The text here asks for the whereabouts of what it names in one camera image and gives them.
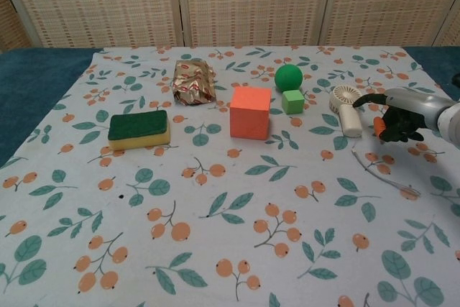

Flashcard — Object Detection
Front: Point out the white cord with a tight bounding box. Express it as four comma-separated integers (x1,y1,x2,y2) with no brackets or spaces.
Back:
351,145,422,197

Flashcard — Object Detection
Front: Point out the woven bamboo screen panel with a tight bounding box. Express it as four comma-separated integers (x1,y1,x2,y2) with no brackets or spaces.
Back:
0,0,181,50
0,0,34,53
433,6,460,48
175,0,338,49
324,0,460,48

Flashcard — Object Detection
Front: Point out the orange cube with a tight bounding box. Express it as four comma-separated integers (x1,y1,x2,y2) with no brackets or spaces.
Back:
229,86,272,142

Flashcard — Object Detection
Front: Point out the green ball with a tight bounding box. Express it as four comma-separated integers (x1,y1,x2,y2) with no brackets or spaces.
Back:
274,64,303,93

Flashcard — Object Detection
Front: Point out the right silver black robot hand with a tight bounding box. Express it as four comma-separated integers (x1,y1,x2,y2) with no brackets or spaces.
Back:
351,87,452,144

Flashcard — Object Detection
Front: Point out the white handheld fan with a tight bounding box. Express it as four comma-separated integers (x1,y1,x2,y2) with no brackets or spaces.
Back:
328,84,364,139

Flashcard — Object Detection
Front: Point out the small green cube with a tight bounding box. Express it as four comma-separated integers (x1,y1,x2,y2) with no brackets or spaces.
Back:
280,89,305,116

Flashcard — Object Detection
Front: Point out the green yellow sponge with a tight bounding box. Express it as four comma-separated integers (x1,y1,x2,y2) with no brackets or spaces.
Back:
107,109,172,152

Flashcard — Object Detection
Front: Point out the floral print tablecloth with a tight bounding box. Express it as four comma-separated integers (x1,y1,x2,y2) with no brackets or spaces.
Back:
0,45,460,307

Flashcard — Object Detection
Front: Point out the gold foil snack packet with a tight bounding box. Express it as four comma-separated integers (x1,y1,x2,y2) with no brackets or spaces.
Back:
173,59,217,106

